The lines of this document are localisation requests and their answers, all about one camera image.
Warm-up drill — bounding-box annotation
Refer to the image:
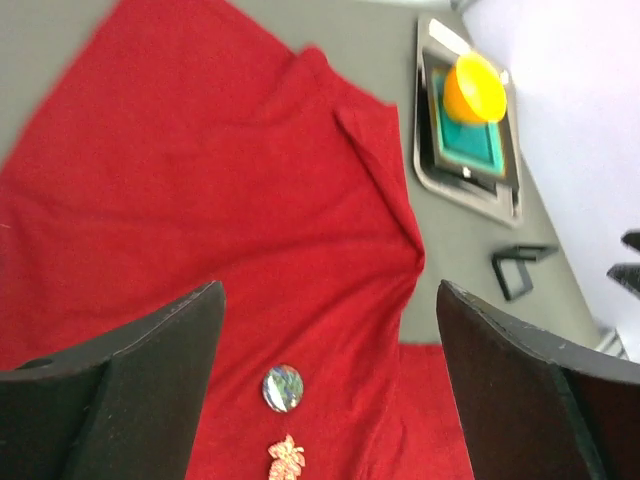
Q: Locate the red garment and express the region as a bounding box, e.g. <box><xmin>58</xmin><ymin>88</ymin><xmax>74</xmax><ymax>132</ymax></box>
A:
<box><xmin>1</xmin><ymin>1</ymin><xmax>472</xmax><ymax>479</ymax></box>

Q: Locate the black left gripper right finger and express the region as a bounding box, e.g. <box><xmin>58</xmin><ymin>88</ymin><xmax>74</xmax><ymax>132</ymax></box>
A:
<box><xmin>436</xmin><ymin>281</ymin><xmax>639</xmax><ymax>479</ymax></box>

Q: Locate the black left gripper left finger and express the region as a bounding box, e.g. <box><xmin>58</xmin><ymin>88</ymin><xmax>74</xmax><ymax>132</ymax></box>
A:
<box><xmin>1</xmin><ymin>282</ymin><xmax>226</xmax><ymax>480</ymax></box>

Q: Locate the pink leaf brooch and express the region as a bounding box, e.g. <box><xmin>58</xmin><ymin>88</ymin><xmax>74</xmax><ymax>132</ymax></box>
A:
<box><xmin>268</xmin><ymin>434</ymin><xmax>306</xmax><ymax>480</ymax></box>

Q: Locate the orange bowl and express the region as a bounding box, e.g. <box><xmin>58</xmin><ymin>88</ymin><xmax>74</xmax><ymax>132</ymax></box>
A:
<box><xmin>443</xmin><ymin>52</ymin><xmax>507</xmax><ymax>125</ymax></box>

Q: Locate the round iridescent brooch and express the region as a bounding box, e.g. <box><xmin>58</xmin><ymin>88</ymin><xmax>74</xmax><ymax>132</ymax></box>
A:
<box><xmin>262</xmin><ymin>364</ymin><xmax>304</xmax><ymax>413</ymax></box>

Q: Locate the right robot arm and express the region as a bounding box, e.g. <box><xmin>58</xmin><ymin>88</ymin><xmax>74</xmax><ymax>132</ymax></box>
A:
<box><xmin>607</xmin><ymin>230</ymin><xmax>640</xmax><ymax>298</ymax></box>

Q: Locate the black and teal square plate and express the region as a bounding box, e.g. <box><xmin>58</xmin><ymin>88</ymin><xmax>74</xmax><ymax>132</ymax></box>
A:
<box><xmin>416</xmin><ymin>50</ymin><xmax>520</xmax><ymax>192</ymax></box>

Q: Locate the silver metal tray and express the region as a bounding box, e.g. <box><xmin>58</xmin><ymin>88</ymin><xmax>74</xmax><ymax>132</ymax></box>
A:
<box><xmin>413</xmin><ymin>14</ymin><xmax>523</xmax><ymax>228</ymax></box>

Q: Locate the small black open box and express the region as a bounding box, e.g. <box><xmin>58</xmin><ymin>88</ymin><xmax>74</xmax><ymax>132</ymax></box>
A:
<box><xmin>491</xmin><ymin>244</ymin><xmax>559</xmax><ymax>302</ymax></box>

